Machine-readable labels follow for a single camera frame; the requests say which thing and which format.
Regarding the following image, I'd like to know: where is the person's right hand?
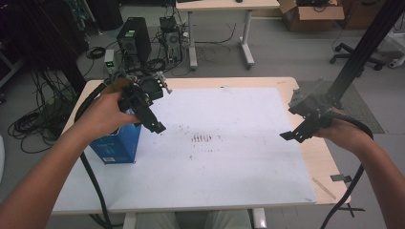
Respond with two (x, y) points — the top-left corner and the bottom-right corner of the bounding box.
(312, 109), (374, 155)

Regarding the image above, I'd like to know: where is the black tape cross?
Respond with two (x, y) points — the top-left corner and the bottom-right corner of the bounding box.
(337, 202), (366, 219)

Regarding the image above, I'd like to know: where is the white table leg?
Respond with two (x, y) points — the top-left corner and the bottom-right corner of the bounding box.
(252, 207), (267, 229)

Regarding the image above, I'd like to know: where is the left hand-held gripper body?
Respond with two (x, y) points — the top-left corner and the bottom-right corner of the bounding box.
(117, 75), (167, 135)

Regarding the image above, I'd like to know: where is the small white power supply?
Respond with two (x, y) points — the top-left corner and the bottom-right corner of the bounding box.
(103, 49), (117, 76)

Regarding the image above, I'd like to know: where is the blue cardboard box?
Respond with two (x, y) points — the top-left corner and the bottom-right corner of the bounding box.
(89, 74), (143, 166)

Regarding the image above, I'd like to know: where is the white desk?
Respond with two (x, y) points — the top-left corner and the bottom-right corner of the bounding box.
(175, 0), (282, 71)

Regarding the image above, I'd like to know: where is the white table mat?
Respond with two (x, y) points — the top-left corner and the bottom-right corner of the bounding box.
(52, 87), (318, 215)

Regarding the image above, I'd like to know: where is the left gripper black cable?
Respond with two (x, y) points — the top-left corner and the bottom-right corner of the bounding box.
(74, 70), (160, 229)

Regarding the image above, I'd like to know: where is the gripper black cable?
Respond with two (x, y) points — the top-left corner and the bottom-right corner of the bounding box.
(74, 70), (160, 229)
(319, 110), (374, 229)

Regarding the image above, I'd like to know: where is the black office chair base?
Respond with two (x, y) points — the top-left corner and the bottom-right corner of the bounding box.
(329, 42), (387, 72)

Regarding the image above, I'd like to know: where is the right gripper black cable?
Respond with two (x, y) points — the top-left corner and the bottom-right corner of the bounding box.
(319, 110), (374, 229)

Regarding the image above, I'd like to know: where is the tangle of black floor cables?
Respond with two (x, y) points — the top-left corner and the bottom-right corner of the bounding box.
(7, 68), (78, 155)

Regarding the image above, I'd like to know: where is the person's left hand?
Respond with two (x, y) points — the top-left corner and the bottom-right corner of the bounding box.
(74, 90), (141, 143)

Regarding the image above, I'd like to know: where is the black computer tower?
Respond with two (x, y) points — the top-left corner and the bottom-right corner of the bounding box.
(116, 16), (153, 70)

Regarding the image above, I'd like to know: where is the black aluminium post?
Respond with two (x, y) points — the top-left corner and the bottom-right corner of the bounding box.
(324, 0), (405, 108)

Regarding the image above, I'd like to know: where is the black tape piece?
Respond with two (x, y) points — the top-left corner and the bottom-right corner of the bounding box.
(330, 174), (353, 184)

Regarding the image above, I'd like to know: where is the thin wooden strip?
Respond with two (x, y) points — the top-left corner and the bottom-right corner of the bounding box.
(311, 177), (337, 201)

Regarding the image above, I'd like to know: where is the white machine part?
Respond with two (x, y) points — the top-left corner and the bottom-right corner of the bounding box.
(387, 31), (405, 70)

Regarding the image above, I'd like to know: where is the brown cardboard box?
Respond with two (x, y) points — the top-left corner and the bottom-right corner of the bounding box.
(277, 0), (346, 32)

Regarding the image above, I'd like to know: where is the open-sided computer case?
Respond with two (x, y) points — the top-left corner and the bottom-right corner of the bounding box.
(159, 15), (184, 65)

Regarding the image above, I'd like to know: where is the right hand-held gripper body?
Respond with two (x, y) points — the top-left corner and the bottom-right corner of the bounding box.
(279, 97), (336, 144)

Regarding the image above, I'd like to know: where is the coiled black cable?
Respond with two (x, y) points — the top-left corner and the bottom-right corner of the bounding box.
(86, 46), (107, 60)

